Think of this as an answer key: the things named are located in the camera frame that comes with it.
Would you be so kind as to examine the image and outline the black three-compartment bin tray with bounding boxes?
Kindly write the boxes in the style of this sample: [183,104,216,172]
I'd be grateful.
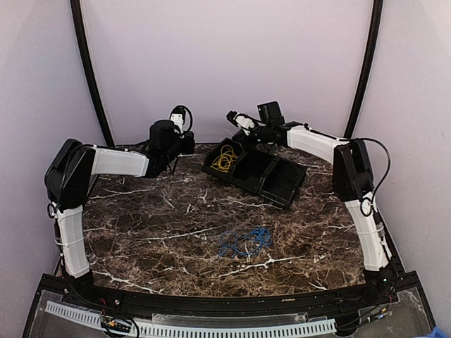
[202,138,307,208]

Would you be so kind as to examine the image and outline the black frame post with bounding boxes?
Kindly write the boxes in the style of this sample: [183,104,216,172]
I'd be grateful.
[343,0,383,139]
[70,0,115,146]

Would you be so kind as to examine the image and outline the left black frame post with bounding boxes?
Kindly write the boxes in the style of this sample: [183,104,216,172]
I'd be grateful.
[70,0,115,146]

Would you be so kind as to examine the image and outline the blue object bottom corner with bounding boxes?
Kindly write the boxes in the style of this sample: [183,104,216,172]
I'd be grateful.
[427,327,450,338]

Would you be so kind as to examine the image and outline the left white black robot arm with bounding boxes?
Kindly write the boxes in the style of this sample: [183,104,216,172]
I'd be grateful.
[44,119,195,307]

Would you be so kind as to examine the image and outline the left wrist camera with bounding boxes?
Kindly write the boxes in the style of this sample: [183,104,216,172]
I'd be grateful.
[169,105,193,133]

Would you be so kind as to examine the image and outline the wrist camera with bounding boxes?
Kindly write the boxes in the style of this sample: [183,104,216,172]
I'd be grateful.
[226,111,259,136]
[169,105,193,133]

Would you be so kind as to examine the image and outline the white slotted cable duct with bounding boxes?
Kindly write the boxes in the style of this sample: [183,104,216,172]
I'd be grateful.
[44,301,336,337]

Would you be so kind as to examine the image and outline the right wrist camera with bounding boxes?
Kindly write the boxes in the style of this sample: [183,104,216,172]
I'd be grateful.
[226,111,259,136]

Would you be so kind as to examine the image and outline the right black frame post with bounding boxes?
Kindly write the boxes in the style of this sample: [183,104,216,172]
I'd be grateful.
[343,0,383,139]

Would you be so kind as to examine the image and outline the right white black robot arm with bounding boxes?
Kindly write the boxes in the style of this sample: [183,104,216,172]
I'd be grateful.
[226,101,393,275]

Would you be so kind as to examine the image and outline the black front rail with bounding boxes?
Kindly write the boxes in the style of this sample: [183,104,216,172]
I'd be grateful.
[92,284,366,318]

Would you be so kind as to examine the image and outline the blue cable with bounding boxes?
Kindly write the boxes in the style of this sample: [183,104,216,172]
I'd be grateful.
[217,227,274,258]

